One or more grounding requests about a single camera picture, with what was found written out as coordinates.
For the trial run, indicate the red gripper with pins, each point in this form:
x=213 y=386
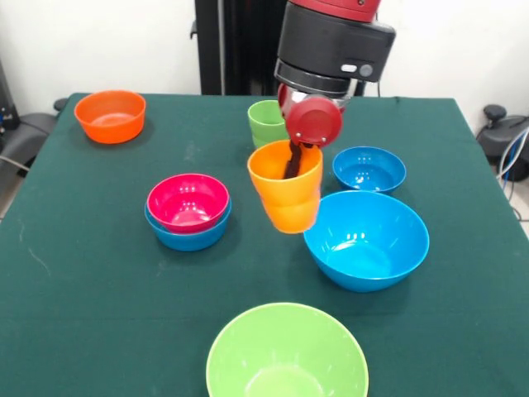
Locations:
x=314 y=122

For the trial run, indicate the orange cup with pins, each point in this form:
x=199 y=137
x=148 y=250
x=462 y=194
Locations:
x=289 y=202

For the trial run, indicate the small pink bowl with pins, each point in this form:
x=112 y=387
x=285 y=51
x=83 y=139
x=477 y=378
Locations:
x=186 y=202

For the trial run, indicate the large light blue bowl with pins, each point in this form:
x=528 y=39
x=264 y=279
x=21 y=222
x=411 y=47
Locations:
x=363 y=256

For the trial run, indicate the large green bowl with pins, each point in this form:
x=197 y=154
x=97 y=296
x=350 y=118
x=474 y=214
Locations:
x=285 y=355

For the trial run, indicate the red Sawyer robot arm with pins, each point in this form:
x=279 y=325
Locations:
x=335 y=41

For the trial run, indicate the green cup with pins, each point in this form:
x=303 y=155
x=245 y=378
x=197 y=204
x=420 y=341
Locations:
x=264 y=124

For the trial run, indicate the small dark blue bowl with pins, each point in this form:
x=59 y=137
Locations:
x=368 y=173

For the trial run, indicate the small light blue bowl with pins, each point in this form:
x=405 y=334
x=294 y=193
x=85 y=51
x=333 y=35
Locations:
x=190 y=242

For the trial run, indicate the orange bowl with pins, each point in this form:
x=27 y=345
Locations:
x=109 y=128

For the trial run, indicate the dark green table cloth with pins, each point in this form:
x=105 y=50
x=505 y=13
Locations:
x=82 y=310

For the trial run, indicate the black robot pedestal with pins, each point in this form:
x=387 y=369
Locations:
x=239 y=41

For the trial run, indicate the black pedestal leg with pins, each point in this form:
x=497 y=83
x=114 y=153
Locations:
x=496 y=136
x=33 y=128

